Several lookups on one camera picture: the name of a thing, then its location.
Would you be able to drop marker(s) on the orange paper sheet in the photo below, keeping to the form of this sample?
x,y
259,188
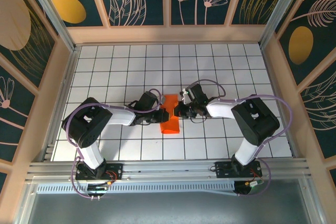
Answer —
x,y
170,128

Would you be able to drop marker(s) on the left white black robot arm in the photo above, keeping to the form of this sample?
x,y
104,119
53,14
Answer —
x,y
120,116

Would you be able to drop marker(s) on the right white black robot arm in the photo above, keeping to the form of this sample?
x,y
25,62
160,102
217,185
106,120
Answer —
x,y
223,108

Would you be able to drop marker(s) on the grey metal shelf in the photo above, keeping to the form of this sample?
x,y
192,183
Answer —
x,y
168,211

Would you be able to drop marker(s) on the black electronics module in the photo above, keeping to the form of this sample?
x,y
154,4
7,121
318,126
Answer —
x,y
97,191
244,188

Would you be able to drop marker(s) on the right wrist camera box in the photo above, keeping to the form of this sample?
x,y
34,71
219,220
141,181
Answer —
x,y
186,97

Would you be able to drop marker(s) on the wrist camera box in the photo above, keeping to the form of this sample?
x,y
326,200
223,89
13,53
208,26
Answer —
x,y
186,97
162,99

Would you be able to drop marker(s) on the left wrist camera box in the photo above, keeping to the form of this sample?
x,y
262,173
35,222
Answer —
x,y
162,99

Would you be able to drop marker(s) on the aluminium mounting rail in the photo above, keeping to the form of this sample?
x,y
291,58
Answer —
x,y
170,170

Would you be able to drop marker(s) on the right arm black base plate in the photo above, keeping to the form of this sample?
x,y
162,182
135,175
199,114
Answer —
x,y
223,170

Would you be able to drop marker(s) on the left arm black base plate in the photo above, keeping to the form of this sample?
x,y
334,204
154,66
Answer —
x,y
116,170

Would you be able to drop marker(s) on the aluminium side rail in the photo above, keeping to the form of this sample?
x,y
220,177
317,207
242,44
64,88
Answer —
x,y
61,103

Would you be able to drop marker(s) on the aluminium frame post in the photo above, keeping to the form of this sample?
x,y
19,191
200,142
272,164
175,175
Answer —
x,y
51,11
279,11

